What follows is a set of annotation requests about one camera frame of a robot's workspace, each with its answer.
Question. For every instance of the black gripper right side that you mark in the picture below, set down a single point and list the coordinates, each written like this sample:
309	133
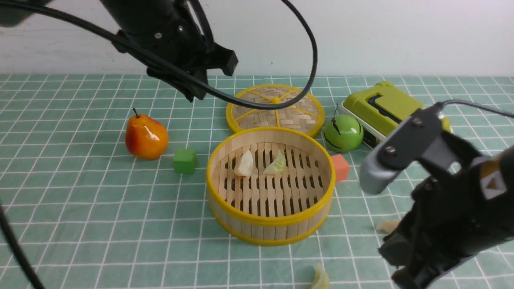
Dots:
463	207

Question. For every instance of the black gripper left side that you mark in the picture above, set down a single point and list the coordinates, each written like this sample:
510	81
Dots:
179	43

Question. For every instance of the beige dumpling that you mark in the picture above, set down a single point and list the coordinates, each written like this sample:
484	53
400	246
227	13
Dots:
387	226

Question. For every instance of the white dumpling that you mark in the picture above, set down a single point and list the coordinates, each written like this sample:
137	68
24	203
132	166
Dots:
244	166

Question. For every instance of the pale green dumpling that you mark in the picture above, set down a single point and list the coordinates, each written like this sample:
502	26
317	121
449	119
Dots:
277	166
321	278

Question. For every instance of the pale green dumpling bottom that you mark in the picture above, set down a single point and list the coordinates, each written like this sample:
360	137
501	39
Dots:
321	278

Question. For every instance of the woven bamboo steamer lid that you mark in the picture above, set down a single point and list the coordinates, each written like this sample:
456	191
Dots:
306	116

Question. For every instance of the bamboo steamer tray yellow rim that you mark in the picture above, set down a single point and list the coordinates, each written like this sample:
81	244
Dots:
271	210

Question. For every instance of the orange red pear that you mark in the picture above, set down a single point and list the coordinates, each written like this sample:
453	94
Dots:
145	138

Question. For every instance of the green cube block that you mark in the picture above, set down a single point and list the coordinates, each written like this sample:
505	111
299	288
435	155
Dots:
185	161

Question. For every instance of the green checkered tablecloth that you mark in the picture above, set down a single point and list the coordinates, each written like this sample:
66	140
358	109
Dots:
89	215

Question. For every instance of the orange cube block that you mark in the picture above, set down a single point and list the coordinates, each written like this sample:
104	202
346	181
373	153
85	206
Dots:
341	167

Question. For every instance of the green lidded white box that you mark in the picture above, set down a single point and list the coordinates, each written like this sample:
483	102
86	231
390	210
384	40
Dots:
380	109

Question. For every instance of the green apple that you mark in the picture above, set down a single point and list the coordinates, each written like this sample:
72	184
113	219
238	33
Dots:
343	133

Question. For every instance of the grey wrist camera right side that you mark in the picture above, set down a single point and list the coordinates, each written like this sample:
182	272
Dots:
408	142

